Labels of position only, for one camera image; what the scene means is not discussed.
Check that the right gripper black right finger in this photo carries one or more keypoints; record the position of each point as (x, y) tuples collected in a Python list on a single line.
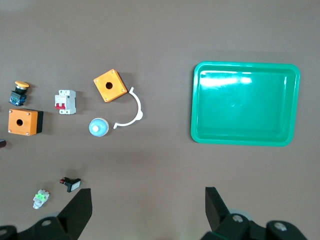
[(217, 212)]

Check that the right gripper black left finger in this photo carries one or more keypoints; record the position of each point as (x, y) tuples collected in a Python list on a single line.
[(75, 212)]

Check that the black cylindrical capacitor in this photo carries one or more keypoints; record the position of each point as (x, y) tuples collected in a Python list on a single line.
[(2, 143)]

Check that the white circuit breaker red switch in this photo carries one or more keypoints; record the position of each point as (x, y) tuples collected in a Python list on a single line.
[(67, 102)]

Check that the small black red part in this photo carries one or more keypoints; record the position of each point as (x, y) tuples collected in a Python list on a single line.
[(71, 184)]

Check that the blue and white dome buzzer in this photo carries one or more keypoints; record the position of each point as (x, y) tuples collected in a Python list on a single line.
[(98, 128)]

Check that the green plastic tray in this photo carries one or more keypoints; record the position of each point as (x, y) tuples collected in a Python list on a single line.
[(245, 112)]

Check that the white plastic arc clip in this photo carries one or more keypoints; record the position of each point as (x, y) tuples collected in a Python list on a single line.
[(140, 115)]

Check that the yellow mushroom push button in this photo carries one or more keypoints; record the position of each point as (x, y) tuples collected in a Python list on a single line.
[(18, 97)]

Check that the green and white switch module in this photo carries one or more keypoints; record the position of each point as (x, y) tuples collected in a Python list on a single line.
[(40, 198)]

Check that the orange push-button enclosure box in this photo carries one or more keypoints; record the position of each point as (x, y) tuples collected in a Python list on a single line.
[(25, 127), (115, 92)]

